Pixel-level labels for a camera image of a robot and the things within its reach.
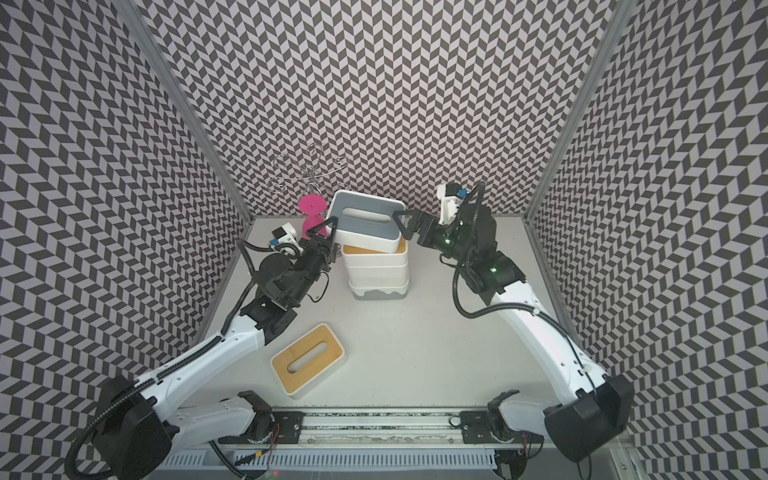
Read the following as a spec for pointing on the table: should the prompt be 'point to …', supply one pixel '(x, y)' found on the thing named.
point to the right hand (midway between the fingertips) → (406, 224)
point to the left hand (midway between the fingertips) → (342, 226)
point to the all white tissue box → (379, 292)
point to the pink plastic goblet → (312, 206)
